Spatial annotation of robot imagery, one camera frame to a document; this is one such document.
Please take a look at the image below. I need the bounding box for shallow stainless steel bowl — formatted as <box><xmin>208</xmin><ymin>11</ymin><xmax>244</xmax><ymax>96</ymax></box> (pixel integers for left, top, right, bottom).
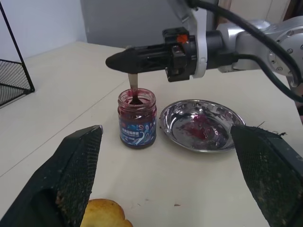
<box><xmin>160</xmin><ymin>99</ymin><xmax>246</xmax><ymax>152</ymax></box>

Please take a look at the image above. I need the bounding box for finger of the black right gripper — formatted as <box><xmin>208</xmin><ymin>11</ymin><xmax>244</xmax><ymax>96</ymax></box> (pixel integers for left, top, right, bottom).
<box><xmin>125</xmin><ymin>44</ymin><xmax>171</xmax><ymax>58</ymax></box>
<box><xmin>105</xmin><ymin>50</ymin><xmax>171</xmax><ymax>74</ymax></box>

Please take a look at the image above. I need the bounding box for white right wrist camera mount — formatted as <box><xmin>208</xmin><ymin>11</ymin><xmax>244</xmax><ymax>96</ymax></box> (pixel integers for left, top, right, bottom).
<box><xmin>182</xmin><ymin>9</ymin><xmax>207</xmax><ymax>79</ymax></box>

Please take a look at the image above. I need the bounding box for black wire mesh rack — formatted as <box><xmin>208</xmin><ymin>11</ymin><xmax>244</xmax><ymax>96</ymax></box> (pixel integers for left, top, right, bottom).
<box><xmin>0</xmin><ymin>0</ymin><xmax>36</xmax><ymax>109</ymax></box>

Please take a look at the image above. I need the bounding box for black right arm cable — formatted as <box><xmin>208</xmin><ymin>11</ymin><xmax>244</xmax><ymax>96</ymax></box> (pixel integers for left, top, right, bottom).
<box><xmin>194</xmin><ymin>0</ymin><xmax>303</xmax><ymax>104</ymax></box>

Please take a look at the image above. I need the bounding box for glass jam jar blue label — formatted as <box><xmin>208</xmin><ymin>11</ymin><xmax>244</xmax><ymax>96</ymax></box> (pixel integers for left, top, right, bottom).
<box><xmin>117</xmin><ymin>87</ymin><xmax>157</xmax><ymax>150</ymax></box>

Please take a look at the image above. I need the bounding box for metal spoon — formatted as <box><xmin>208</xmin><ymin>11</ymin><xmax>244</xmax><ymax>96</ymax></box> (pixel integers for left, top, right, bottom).
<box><xmin>127</xmin><ymin>72</ymin><xmax>143</xmax><ymax>105</ymax></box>

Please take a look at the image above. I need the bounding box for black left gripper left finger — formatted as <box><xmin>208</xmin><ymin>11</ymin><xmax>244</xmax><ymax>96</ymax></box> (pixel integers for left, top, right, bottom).
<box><xmin>0</xmin><ymin>124</ymin><xmax>104</xmax><ymax>227</ymax></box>

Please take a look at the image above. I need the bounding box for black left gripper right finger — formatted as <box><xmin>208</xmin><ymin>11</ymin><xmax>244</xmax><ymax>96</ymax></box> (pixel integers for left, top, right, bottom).
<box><xmin>230</xmin><ymin>122</ymin><xmax>303</xmax><ymax>227</ymax></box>

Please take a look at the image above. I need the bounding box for toasted bread slice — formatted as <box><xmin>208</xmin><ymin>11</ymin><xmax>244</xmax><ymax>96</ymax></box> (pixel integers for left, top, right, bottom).
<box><xmin>80</xmin><ymin>198</ymin><xmax>134</xmax><ymax>227</ymax></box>

